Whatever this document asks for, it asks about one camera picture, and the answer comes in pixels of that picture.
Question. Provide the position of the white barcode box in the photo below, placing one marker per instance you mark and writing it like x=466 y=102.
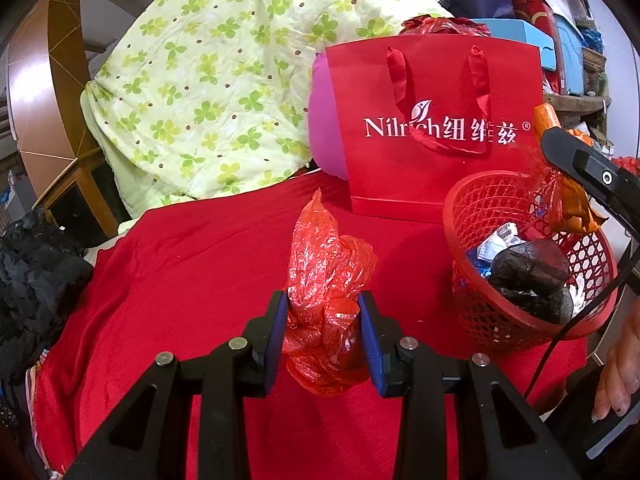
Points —
x=506 y=233

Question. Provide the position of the person's right hand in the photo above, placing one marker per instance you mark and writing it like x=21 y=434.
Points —
x=620 y=375

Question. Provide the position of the pink pillow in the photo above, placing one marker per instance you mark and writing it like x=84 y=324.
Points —
x=325 y=125

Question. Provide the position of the red and gold bag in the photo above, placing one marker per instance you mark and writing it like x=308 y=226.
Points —
x=530 y=5

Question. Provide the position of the red plastic bag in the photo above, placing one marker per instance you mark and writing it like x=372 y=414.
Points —
x=320 y=260
x=440 y=25

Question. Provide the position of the red paper bag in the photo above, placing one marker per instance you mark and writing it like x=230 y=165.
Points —
x=425 y=170

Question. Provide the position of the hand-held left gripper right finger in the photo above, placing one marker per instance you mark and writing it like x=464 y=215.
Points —
x=370 y=345

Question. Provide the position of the orange wrapper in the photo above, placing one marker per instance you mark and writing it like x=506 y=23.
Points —
x=575 y=205

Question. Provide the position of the crumpled red plastic bag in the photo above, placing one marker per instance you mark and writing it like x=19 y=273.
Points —
x=440 y=25

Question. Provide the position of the green clover quilt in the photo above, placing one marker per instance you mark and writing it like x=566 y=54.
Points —
x=200 y=85

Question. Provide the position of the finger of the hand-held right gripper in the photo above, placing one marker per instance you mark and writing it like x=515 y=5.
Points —
x=595 y=170

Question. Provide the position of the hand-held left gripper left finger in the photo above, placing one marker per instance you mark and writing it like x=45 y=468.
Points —
x=277 y=345

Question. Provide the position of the light blue box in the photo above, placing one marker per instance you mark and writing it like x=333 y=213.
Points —
x=570 y=55

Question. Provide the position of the black fluffy cloth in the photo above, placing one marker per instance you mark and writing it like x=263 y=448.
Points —
x=35 y=270

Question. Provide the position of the white crumpled tissue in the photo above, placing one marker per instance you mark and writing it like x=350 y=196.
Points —
x=580 y=292

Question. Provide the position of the red blanket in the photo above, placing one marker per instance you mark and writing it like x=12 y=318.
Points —
x=175 y=270

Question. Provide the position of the black plastic bag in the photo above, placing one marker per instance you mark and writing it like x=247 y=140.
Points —
x=530 y=270

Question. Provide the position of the curved wooden headboard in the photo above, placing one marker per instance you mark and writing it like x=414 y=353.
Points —
x=45 y=110

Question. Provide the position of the red plastic basket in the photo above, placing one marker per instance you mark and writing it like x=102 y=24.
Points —
x=475 y=200

